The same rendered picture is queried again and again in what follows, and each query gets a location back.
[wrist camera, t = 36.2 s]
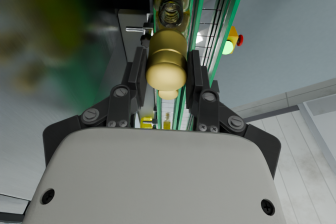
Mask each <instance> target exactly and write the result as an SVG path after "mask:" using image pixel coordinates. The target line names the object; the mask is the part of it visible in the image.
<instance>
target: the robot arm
mask: <svg viewBox="0 0 336 224"><path fill-rule="evenodd" d="M146 67H147V49H144V47H139V46H137V47H136V51H135V55H134V59H133V62H127V64H126V67H125V71H124V74H123V78H122V81H121V84H118V85H116V86H114V87H113V88H112V89H111V91H110V96H108V97H106V98H105V99H103V100H101V101H99V102H98V103H96V104H94V105H93V106H91V107H89V108H87V109H86V110H85V111H84V112H83V113H82V114H81V115H75V116H72V117H69V118H67V119H64V120H61V121H58V122H56V123H53V124H51V125H49V126H47V127H46V128H45V129H44V131H43V133H42V138H43V148H44V157H45V167H46V169H45V171H44V173H43V175H42V177H41V179H40V181H39V184H38V186H37V188H36V190H35V193H34V195H33V197H32V200H31V202H30V204H29V207H28V209H27V212H26V214H25V216H24V219H23V221H22V223H21V224H286V220H285V217H284V213H283V209H282V206H281V202H280V199H279V196H278V193H277V189H276V186H275V183H274V178H275V173H276V169H277V165H278V160H279V156H280V152H281V147H282V144H281V142H280V140H279V139H278V138H277V137H275V136H274V135H272V134H270V133H268V132H266V131H264V130H262V129H260V128H258V127H256V126H254V125H252V124H250V123H249V124H247V123H245V121H244V119H243V118H241V117H240V116H239V115H238V114H236V113H235V112H234V111H232V110H231V109H230V108H228V107H227V106H226V105H224V104H223V103H221V102H220V97H219V95H218V93H217V92H216V91H214V90H213V89H211V88H210V82H209V75H208V69H207V66H201V62H200V53H199V50H195V49H192V51H189V55H188V61H187V73H188V78H187V81H186V83H185V95H186V109H188V113H191V114H192V115H193V123H192V130H175V129H155V128H135V113H136V112H137V111H140V110H141V107H143V106H144V101H145V94H146V88H147V80H146V76H145V73H146Z"/></svg>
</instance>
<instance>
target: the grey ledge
mask: <svg viewBox="0 0 336 224"><path fill-rule="evenodd" d="M147 11H149V10H140V9H119V11H118V13H117V15H118V20H119V25H120V30H121V34H122V39H123V44H124V49H125V54H126V59H127V62H132V63H133V60H134V56H135V52H136V48H137V47H144V49H146V54H147V60H148V55H149V47H148V48H146V47H145V46H142V45H141V40H140V39H141V36H142V35H143V32H131V31H126V27H143V25H144V23H147V15H146V14H147ZM154 108H155V89H154V88H153V87H152V86H150V85H149V83H148V82H147V85H146V92H145V98H144V104H143V107H142V106H141V109H140V110H138V111H137V118H138V122H139V127H140V125H141V118H152V119H153V118H154Z"/></svg>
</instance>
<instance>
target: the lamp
mask: <svg viewBox="0 0 336 224"><path fill-rule="evenodd" d="M232 50H233V43H232V42H231V41H230V40H227V41H226V43H225V46H224V49H223V52H222V53H223V54H225V55H226V54H229V53H230V52H231V51H232Z"/></svg>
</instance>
